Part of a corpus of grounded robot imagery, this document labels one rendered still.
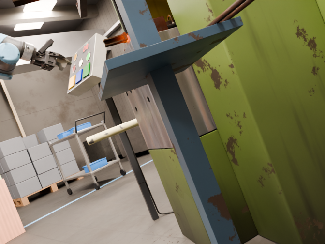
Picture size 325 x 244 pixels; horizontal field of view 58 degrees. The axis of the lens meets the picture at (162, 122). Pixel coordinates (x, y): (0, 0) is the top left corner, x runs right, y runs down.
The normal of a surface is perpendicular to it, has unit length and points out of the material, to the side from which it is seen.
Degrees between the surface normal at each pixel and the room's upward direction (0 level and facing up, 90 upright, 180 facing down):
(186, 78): 90
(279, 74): 90
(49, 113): 90
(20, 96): 90
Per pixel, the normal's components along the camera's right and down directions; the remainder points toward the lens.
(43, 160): 0.63, -0.24
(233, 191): 0.30, -0.10
